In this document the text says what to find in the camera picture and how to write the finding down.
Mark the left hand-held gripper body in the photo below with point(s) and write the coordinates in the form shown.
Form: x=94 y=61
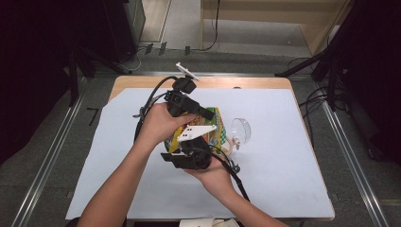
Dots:
x=181 y=97

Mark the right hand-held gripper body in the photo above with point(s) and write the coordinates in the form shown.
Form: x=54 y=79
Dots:
x=195 y=154

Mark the yellow green spouted pouch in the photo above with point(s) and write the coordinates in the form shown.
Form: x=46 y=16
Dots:
x=217 y=126

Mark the person's right hand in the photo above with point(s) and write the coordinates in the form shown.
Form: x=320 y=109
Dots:
x=214 y=178

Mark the person's left hand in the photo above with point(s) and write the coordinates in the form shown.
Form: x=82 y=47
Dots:
x=160 y=124

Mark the white papers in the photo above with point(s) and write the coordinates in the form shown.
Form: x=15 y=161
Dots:
x=198 y=223

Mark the black cabinet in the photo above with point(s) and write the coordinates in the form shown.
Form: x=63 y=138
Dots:
x=126 y=28

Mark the white paper table sheet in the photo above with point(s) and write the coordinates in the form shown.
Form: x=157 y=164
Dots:
x=283 y=183

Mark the black tripod stand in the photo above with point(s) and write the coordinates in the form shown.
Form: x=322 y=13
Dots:
x=88 y=60

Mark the black metal stand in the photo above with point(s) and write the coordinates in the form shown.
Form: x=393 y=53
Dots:
x=334 y=56

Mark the light wooden shelf unit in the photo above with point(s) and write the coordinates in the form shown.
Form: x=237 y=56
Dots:
x=318 y=19

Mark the dark curtain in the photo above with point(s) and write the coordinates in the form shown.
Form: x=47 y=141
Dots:
x=28 y=63

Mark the metal floor rail crosswise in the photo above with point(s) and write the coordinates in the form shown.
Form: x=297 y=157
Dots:
x=252 y=74

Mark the long metal floor rail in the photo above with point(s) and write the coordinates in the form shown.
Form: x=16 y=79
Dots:
x=44 y=167
x=353 y=157

